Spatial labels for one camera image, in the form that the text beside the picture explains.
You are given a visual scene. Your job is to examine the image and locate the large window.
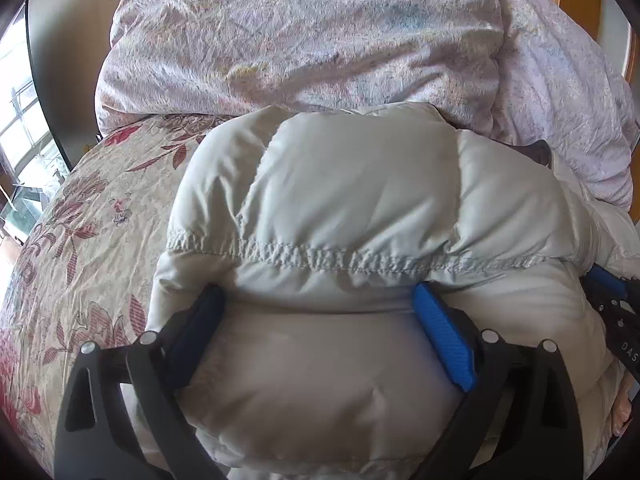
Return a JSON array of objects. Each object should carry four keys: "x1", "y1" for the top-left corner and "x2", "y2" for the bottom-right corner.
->
[{"x1": 0, "y1": 10, "x2": 71, "y2": 246}]

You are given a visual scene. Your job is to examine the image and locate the white puffer jacket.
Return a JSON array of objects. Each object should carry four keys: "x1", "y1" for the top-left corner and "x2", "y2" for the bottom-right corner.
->
[{"x1": 145, "y1": 102, "x2": 640, "y2": 480}]

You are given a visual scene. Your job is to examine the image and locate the lavender floral quilt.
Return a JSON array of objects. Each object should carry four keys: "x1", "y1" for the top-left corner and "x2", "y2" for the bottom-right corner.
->
[{"x1": 95, "y1": 0, "x2": 640, "y2": 211}]

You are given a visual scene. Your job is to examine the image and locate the dark panel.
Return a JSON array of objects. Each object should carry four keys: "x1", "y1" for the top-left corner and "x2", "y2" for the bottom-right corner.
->
[{"x1": 25, "y1": 0, "x2": 121, "y2": 171}]

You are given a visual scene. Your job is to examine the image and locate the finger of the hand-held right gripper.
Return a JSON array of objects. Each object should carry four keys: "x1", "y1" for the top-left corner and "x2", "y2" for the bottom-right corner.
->
[{"x1": 586, "y1": 265, "x2": 640, "y2": 323}]

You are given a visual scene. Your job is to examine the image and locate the person's right hand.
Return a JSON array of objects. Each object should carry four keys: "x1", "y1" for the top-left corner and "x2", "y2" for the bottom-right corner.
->
[{"x1": 611, "y1": 375, "x2": 634, "y2": 437}]

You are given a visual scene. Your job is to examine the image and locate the wooden headboard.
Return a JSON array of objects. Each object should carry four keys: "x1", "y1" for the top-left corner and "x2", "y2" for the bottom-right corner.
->
[{"x1": 542, "y1": 0, "x2": 628, "y2": 83}]

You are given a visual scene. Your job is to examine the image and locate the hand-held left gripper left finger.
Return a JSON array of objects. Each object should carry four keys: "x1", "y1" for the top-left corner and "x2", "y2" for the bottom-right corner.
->
[{"x1": 54, "y1": 284, "x2": 231, "y2": 480}]

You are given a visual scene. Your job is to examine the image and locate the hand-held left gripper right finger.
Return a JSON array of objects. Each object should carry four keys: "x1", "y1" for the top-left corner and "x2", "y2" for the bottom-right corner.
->
[{"x1": 411, "y1": 281, "x2": 585, "y2": 480}]

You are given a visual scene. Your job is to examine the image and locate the red floral bed sheet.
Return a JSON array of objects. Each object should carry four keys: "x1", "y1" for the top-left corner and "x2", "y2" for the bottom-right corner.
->
[{"x1": 0, "y1": 112, "x2": 241, "y2": 480}]

